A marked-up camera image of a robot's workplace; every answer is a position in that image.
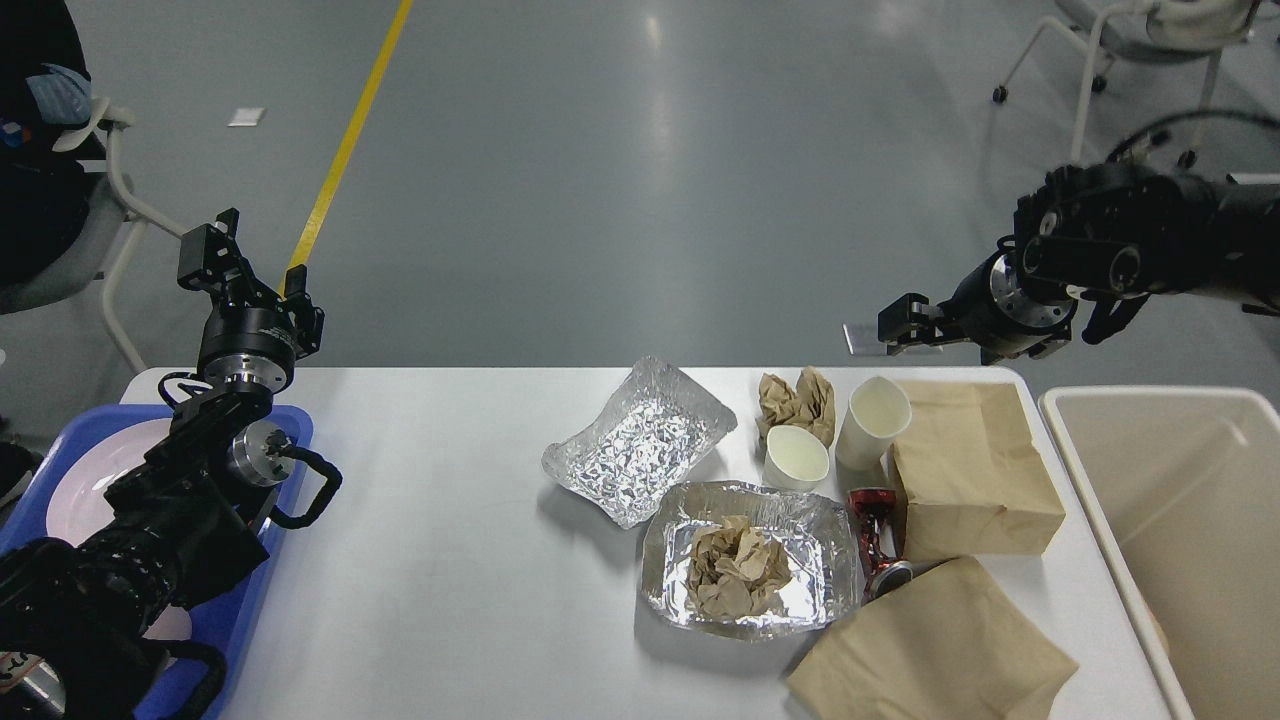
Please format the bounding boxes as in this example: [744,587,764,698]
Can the white floor tag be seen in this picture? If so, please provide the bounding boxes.
[227,108,266,128]

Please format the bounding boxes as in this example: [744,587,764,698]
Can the foil tray with paper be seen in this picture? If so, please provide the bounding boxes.
[637,480,860,642]

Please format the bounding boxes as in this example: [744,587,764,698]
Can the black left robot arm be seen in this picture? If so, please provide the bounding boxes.
[1,208,343,719]

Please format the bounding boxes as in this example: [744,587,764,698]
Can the pink mug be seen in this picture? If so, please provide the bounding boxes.
[143,605,193,641]

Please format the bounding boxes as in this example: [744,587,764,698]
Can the white object at right edge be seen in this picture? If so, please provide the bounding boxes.
[1226,170,1280,186]

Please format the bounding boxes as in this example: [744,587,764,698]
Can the person in black clothes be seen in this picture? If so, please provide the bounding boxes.
[1,1,92,284]

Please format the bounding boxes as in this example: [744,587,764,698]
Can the grey chair in background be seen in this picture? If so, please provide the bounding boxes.
[992,1,1261,164]

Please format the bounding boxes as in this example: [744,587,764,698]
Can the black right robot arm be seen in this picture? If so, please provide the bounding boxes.
[876,109,1279,365]

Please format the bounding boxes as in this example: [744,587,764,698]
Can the silver floor outlet plates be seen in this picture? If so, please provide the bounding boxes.
[842,323,945,357]

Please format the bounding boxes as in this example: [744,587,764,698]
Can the beige plastic bin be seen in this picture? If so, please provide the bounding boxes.
[1039,386,1279,719]

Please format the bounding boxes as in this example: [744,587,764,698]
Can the crushed red soda can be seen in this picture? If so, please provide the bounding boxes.
[847,487,916,603]

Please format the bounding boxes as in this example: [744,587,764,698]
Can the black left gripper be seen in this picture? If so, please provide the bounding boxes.
[177,208,325,393]

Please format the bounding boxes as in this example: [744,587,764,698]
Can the brown paper ball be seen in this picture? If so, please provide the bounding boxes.
[685,515,794,621]

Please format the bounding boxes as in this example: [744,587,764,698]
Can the pink plate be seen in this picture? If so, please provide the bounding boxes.
[45,419,169,546]

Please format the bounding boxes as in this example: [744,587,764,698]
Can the grey office chair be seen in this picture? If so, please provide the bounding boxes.
[1,96,186,373]

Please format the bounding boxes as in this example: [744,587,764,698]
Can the white paper cup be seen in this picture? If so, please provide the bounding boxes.
[835,375,913,471]
[762,425,831,492]

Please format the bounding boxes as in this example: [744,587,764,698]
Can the blue plastic tray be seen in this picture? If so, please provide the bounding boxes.
[1,404,314,719]

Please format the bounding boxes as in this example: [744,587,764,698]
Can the brown paper bag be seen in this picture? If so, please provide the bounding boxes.
[786,559,1079,719]
[892,380,1066,562]

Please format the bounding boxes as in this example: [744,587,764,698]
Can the small crumpled brown paper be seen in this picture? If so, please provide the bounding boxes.
[756,366,837,450]

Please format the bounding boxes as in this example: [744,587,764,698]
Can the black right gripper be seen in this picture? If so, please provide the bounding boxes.
[878,250,1078,365]

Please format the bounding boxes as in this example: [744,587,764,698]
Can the empty crumpled foil tray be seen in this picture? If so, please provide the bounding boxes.
[541,356,739,530]

